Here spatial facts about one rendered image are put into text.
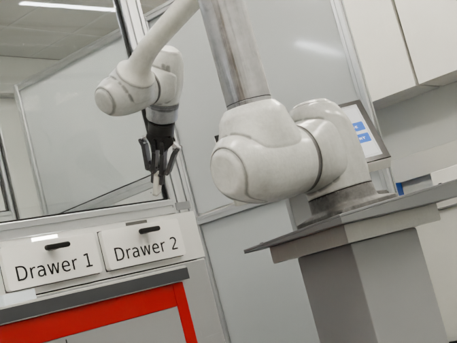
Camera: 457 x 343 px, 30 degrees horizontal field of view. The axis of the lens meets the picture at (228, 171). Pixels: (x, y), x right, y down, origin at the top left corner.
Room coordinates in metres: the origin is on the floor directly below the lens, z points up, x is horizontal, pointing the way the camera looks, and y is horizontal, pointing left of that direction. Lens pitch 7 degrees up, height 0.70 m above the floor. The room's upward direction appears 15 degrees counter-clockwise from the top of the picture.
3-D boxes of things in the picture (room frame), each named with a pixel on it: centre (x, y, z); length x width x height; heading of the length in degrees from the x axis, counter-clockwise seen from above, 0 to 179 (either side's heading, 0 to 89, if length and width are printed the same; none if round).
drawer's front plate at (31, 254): (2.19, 0.50, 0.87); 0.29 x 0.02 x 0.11; 138
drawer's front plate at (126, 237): (2.42, 0.29, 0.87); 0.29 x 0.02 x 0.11; 138
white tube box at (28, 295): (1.85, 0.54, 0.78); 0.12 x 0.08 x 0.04; 53
